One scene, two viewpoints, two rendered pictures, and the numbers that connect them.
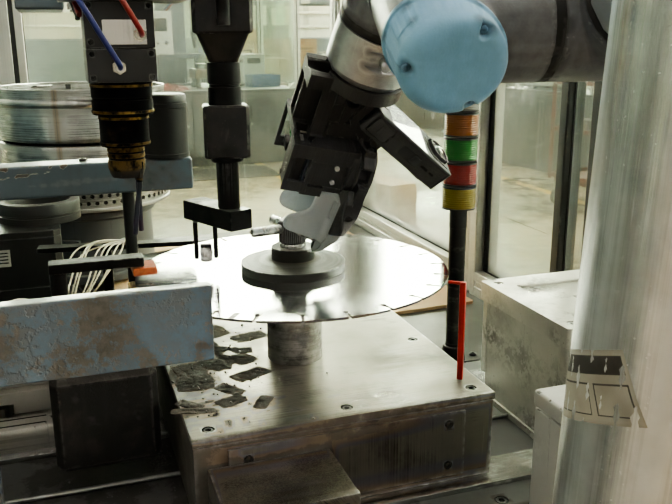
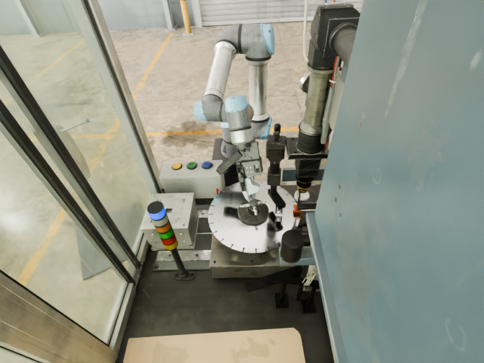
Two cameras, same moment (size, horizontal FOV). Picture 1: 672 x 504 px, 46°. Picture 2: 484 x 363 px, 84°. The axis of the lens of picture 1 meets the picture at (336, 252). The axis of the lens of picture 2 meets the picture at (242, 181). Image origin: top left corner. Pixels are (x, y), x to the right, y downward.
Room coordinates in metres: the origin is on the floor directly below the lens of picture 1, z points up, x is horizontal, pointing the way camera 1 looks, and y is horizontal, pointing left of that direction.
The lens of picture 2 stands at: (1.40, 0.25, 1.72)
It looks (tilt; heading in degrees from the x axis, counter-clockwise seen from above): 45 degrees down; 202
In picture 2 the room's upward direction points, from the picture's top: 4 degrees counter-clockwise
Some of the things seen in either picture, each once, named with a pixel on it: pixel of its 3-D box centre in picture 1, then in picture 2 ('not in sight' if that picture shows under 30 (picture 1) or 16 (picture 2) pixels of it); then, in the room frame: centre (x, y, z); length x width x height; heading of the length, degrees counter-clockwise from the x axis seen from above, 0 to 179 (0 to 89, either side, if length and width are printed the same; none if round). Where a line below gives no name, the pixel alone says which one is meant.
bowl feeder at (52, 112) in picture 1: (88, 182); not in sight; (1.49, 0.47, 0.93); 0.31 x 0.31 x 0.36
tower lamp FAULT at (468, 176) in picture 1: (459, 172); (167, 236); (1.04, -0.16, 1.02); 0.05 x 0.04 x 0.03; 19
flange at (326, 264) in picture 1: (293, 256); (253, 209); (0.82, 0.05, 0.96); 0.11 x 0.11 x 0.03
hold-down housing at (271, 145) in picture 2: (222, 54); (275, 159); (0.77, 0.11, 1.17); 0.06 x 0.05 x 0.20; 100
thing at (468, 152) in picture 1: (460, 148); (165, 230); (1.04, -0.16, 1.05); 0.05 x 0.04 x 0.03; 19
